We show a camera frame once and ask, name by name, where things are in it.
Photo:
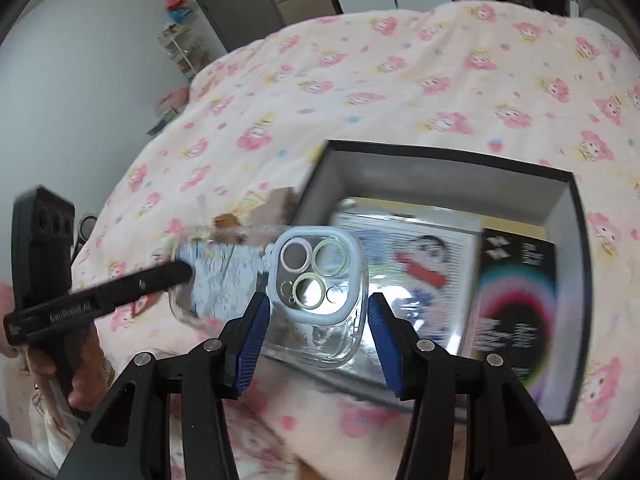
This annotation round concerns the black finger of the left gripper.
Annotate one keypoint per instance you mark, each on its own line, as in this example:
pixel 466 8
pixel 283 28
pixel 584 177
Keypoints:
pixel 90 303

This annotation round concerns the person left hand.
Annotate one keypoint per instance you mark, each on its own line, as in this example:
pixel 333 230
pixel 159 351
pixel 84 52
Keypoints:
pixel 88 384

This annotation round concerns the black storage box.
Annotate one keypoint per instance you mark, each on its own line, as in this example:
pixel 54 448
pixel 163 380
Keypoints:
pixel 482 184

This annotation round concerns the black rainbow product box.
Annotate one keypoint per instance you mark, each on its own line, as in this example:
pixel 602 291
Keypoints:
pixel 514 306

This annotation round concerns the cartoon bead art pack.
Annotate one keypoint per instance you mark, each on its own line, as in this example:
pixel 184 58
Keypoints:
pixel 426 273

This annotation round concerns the clear phone case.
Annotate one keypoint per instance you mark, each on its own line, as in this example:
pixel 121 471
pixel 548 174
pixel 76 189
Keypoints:
pixel 314 277

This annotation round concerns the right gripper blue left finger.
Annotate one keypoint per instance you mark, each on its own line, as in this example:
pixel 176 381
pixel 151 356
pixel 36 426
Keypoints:
pixel 243 338

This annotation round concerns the beige pink garment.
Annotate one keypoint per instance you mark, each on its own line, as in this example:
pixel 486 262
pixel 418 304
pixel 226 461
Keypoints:
pixel 254 221

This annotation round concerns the pink cartoon bed sheet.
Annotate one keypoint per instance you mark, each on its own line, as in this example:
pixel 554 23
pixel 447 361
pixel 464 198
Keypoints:
pixel 489 78

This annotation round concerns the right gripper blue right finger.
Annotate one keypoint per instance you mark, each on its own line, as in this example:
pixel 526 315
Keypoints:
pixel 395 343

